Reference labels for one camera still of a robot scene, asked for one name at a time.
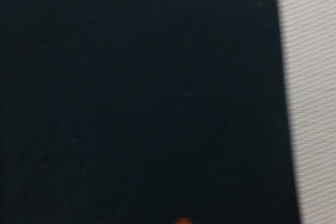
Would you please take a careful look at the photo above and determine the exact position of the beige woven placemat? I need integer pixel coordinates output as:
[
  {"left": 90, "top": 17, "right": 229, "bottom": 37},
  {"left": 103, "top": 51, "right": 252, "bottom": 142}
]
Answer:
[{"left": 279, "top": 0, "right": 336, "bottom": 224}]

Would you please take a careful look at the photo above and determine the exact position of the fork with wooden handle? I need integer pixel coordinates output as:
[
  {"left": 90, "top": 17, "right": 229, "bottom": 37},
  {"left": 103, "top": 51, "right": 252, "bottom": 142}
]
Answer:
[{"left": 174, "top": 217, "right": 193, "bottom": 224}]

